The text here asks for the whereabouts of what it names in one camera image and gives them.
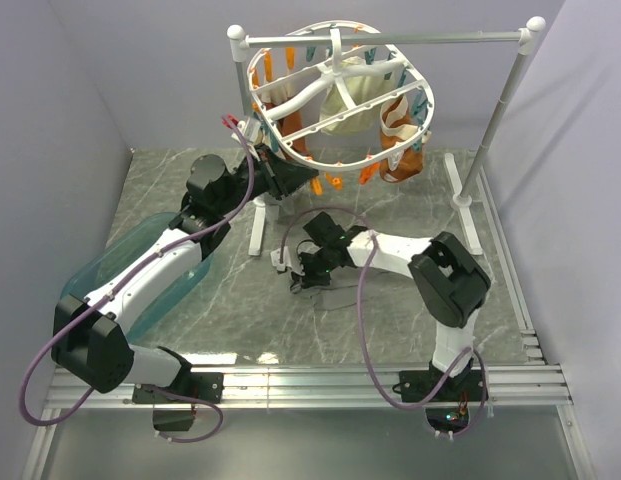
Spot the orange hanging underwear right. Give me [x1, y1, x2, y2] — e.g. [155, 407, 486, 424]
[379, 96, 424, 183]

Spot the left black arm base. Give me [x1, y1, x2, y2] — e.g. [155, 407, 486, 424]
[132, 372, 224, 434]

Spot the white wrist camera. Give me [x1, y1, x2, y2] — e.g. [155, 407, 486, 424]
[238, 116, 264, 145]
[270, 246, 298, 273]

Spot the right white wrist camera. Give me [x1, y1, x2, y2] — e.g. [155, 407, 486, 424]
[270, 246, 298, 273]

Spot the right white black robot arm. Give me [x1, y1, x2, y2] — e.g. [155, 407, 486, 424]
[272, 212, 491, 400]

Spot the teal plastic basin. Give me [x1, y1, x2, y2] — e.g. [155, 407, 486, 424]
[60, 212, 212, 344]

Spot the rust hanging underwear back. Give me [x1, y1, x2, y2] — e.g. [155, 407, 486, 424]
[267, 89, 311, 159]

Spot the silver white drying rack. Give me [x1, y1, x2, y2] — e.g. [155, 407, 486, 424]
[225, 15, 547, 257]

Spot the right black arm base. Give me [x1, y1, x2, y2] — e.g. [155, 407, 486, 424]
[392, 368, 490, 437]

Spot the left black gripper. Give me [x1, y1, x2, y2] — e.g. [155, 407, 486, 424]
[216, 143, 319, 216]

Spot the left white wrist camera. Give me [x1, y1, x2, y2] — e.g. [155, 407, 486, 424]
[238, 116, 264, 145]

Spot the cream hanging underwear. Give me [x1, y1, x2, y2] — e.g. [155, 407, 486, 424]
[318, 57, 389, 138]

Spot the aluminium mounting rail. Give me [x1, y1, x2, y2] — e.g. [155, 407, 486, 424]
[44, 365, 573, 410]

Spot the white oval clip hanger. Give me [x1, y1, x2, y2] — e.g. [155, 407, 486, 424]
[239, 20, 435, 173]

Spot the orange front clip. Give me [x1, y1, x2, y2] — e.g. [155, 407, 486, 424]
[358, 162, 380, 185]

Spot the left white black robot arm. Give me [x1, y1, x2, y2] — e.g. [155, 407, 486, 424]
[51, 145, 319, 402]

